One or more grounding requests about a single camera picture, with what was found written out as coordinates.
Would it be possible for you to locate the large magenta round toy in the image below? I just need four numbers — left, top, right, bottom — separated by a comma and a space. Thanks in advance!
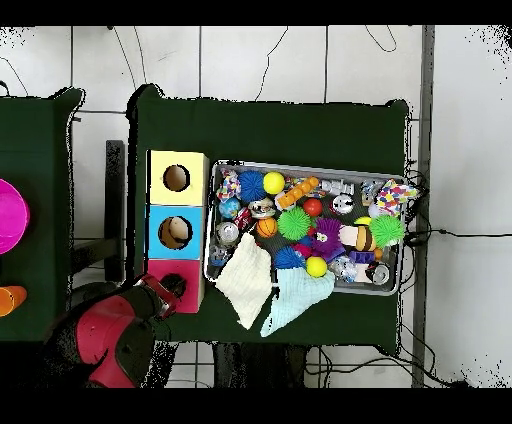
0, 178, 31, 256

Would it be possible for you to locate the colourful rope knot toy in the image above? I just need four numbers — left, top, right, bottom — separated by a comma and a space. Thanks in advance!
216, 170, 242, 203

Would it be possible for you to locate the wooden box with three holes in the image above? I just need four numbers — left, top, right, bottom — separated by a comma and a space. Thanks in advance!
142, 149, 211, 315

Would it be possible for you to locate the orange plastic toy block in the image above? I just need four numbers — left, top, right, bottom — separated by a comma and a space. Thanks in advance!
275, 175, 321, 212

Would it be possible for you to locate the orange round toy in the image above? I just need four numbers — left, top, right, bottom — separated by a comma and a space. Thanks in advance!
0, 285, 28, 318

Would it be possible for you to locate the yellow smiley ball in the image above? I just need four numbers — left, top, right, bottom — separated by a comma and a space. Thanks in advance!
305, 255, 330, 280

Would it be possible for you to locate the dark green tablecloth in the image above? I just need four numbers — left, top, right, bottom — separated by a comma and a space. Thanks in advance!
125, 83, 411, 349

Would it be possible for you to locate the clear mesh bin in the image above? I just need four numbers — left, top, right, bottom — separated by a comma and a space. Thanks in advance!
203, 163, 405, 296

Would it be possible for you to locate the blue spiky rubber ball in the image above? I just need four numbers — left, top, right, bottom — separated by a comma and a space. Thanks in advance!
274, 246, 307, 271
237, 169, 268, 204

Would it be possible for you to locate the small orange basketball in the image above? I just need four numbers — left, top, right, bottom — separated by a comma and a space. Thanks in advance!
255, 217, 280, 239

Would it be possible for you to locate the small green spiky ball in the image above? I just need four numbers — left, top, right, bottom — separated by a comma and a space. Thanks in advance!
276, 207, 313, 242

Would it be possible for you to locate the green covered side table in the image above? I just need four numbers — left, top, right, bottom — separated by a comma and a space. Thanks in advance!
0, 86, 87, 347

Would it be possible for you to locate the purple spiky monster toy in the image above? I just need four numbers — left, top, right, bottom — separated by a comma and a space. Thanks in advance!
310, 218, 347, 264

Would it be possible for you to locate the silver toy robot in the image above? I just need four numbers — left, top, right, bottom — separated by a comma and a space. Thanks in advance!
321, 180, 357, 196

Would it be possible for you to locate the mint green waffle cloth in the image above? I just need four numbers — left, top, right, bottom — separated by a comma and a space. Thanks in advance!
259, 267, 337, 338

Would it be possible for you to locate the small red orange ball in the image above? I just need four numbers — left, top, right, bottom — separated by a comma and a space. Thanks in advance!
302, 196, 325, 219

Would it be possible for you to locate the cream yellow waffle cloth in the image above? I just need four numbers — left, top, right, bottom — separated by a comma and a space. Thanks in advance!
213, 233, 274, 331

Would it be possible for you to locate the green spiky rubber ball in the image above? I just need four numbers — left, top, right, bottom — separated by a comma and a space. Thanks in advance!
368, 213, 407, 249

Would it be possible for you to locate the black cable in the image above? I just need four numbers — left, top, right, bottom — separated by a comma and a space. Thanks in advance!
399, 226, 512, 243

